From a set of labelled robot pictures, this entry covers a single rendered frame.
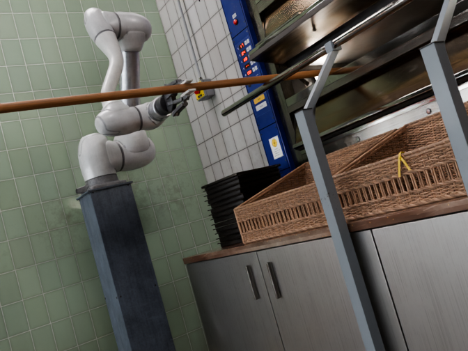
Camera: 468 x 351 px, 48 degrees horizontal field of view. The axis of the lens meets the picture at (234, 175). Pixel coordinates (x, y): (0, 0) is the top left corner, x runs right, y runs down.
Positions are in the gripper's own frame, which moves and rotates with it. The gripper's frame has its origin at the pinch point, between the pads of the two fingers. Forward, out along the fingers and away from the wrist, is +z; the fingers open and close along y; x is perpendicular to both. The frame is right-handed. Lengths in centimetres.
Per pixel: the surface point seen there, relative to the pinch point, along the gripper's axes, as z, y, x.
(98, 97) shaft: 1.6, 0.7, 34.6
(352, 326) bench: 30, 94, -17
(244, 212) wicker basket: -16, 49, -20
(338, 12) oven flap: 22, -18, -65
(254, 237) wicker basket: -15, 60, -21
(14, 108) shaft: 1, 1, 61
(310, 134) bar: 43, 32, -12
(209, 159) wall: -110, 12, -70
